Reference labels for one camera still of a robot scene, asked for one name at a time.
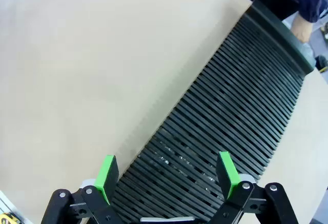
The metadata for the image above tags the black slotted PCB rack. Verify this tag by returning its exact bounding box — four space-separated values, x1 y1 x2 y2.
110 0 315 224

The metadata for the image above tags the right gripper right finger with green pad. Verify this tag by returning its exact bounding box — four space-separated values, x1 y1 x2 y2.
210 151 299 224

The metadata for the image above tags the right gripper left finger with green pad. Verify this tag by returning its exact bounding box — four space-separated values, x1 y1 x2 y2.
40 154 121 224

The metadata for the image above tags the yellow tape measure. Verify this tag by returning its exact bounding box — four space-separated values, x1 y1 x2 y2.
0 211 21 224

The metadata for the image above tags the person's left forearm purple sleeve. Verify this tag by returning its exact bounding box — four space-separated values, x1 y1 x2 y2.
294 0 328 24

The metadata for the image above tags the person's left hand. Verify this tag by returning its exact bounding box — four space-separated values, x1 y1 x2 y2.
291 13 314 43

